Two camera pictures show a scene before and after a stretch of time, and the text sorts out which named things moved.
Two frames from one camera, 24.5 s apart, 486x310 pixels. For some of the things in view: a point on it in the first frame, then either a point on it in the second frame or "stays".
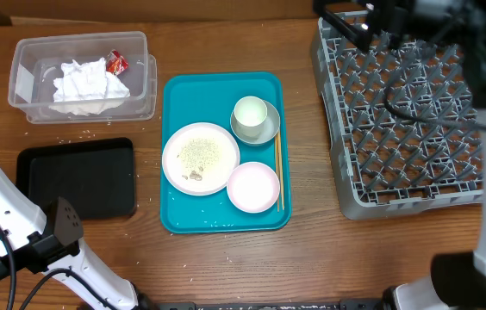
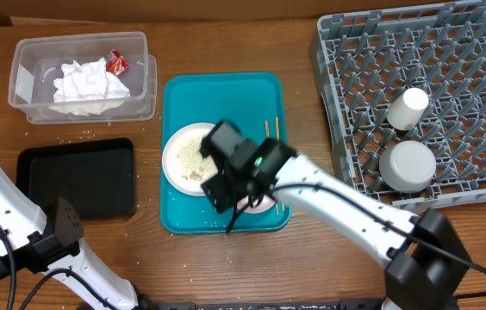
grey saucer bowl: (258, 133) -> (408, 166)
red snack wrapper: (115, 62) stays
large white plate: (199, 158) stays
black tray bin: (95, 178) stays
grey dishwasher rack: (404, 126) stays
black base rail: (263, 305) stays
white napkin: (88, 89) stays
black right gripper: (391, 17) -> (221, 198)
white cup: (251, 111) -> (407, 108)
